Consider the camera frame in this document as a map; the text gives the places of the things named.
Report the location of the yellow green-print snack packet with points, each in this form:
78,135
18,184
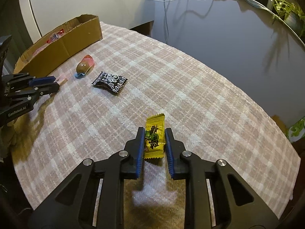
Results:
154,138

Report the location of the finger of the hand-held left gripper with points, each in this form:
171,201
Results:
45,90
40,81

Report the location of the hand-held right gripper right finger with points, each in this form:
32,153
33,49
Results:
169,155

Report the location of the pale pink candy packet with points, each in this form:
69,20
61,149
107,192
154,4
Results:
62,79

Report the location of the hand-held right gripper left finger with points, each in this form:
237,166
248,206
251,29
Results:
140,152

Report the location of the pink white snack packet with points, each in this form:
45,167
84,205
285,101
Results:
40,50

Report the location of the red clear snack packet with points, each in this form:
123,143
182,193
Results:
55,37

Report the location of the black white-print candy packet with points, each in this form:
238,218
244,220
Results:
109,82

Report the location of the brown cardboard box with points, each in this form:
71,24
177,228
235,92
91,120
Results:
71,43

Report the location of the green white carton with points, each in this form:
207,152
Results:
297,131

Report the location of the potted spider plant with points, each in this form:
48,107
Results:
290,16

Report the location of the pink plaid blanket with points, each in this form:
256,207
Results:
190,88

